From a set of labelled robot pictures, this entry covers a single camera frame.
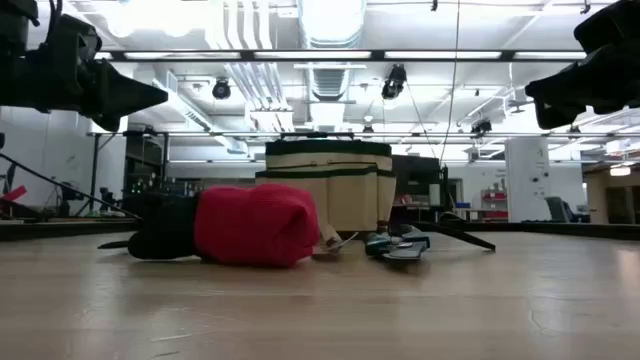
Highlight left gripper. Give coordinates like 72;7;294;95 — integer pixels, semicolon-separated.
24;14;169;133

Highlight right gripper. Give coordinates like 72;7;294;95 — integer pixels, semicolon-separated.
524;0;617;131

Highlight red black gardening glove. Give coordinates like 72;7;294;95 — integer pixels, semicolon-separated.
126;182;322;268

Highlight beige green gardening tote bag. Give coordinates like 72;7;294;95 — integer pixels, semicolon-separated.
254;131;399;234

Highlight wide steel trowel wooden handle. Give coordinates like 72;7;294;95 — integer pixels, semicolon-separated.
319;223;360;253

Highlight black shelf rack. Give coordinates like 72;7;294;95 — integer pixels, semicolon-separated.
121;134;170;202

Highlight black ceiling spotlight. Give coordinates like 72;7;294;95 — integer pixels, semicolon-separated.
469;119;494;138
380;64;408;101
211;78;233;101

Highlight white pillar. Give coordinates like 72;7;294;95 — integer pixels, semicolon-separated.
504;136;552;224

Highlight grey office chair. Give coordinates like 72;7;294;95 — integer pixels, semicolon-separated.
544;195;592;224

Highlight black overhead beam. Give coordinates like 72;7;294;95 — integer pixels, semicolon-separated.
94;48;587;63

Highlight red shelf cart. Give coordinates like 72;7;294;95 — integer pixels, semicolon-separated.
479;186;509;222

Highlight red clamp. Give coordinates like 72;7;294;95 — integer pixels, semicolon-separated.
0;184;29;204

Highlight black cabinet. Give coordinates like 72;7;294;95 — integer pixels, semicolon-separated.
391;154;447;222

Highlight long dark flat bar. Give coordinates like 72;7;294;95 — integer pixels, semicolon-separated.
413;221;497;252

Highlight black background scaffold frame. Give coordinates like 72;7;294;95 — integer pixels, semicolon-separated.
87;130;640;214

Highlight black aluminium rig frame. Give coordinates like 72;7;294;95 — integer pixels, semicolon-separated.
0;217;640;242

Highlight silver ceiling air duct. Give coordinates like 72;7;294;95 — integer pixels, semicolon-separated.
298;0;368;127

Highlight green handled pruning shears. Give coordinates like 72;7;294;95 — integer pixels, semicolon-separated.
363;223;432;265

